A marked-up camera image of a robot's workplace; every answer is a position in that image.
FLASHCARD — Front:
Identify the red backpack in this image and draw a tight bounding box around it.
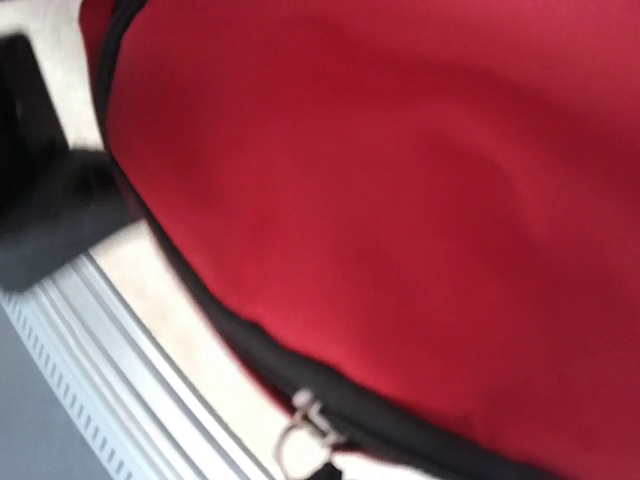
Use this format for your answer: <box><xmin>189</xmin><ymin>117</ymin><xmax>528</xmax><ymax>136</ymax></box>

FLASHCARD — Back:
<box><xmin>80</xmin><ymin>1</ymin><xmax>639</xmax><ymax>479</ymax></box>

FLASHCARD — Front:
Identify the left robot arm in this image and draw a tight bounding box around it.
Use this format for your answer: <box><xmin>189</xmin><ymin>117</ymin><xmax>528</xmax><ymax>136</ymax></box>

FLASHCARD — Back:
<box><xmin>1</xmin><ymin>33</ymin><xmax>136</xmax><ymax>292</ymax></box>

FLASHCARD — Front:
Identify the front aluminium rail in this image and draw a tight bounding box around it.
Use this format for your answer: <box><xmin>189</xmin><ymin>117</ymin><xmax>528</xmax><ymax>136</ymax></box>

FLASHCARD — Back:
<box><xmin>1</xmin><ymin>255</ymin><xmax>272</xmax><ymax>479</ymax></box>

